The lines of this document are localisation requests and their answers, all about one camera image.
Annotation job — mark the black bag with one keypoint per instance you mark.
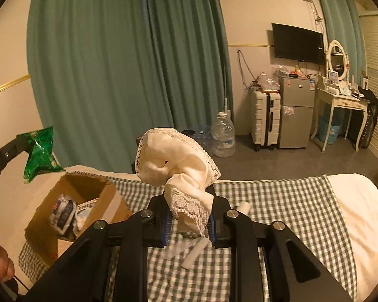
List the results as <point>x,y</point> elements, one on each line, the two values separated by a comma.
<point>370,119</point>

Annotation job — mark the wrapped pack of bottles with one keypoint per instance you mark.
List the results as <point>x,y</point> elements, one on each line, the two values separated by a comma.
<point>201,137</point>

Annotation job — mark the black and white snack packet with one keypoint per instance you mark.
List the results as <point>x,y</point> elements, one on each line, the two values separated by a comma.
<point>63,214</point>

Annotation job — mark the pale tissue pack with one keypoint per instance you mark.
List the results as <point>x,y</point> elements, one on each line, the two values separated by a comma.
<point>82,225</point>

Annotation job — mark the small clear plastic bag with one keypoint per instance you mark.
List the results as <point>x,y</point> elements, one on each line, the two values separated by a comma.
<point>287,110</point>

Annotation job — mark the white dressing table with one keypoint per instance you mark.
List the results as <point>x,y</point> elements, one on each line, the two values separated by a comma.
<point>343,100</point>

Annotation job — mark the crumpled clear plastic bag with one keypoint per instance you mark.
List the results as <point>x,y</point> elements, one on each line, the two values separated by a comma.
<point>268,82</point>

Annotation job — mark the cardboard box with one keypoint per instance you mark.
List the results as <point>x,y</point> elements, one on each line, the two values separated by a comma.
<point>110,201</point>

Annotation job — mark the wide green curtain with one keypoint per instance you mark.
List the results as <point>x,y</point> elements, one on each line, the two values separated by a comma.
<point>97,69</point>

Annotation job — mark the white oval mirror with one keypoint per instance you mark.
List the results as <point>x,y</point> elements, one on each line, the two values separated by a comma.
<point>329,55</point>

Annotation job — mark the blue waste bin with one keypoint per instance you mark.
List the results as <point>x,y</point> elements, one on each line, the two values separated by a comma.
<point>332,132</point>

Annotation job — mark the small picture frame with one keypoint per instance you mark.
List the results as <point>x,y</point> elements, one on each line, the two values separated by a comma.
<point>332,77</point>

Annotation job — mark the white suitcase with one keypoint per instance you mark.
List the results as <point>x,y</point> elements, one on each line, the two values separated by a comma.
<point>260,119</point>

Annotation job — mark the large clear water jug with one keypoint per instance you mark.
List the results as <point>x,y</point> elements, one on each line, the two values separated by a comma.
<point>223,137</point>

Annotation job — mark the person's left hand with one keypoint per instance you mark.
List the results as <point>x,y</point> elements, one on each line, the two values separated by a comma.
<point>0,258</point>

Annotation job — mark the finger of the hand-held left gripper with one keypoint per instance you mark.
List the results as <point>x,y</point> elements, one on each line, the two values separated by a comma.
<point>12,151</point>

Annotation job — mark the grey checked cloth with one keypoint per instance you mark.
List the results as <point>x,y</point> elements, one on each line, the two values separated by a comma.
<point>271,201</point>

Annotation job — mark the green snack packet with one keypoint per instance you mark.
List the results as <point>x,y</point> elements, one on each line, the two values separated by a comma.
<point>41,157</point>

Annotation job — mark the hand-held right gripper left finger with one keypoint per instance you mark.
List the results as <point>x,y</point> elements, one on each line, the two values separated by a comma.
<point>168,231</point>

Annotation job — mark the black television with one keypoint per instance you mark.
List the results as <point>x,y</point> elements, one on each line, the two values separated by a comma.
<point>297,44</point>

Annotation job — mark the narrow green curtain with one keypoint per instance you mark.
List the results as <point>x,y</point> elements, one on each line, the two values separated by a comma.
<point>334,12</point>

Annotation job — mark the silver fridge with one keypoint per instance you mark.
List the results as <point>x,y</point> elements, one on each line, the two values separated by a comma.
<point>297,125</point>

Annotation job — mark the white lace cloth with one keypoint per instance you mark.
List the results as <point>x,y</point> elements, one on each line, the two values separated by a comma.
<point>176,163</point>

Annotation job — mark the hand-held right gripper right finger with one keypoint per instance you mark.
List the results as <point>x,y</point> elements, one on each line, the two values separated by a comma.
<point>211,231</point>

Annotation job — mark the white pole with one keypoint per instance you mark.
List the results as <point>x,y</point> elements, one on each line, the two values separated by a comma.
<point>227,107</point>

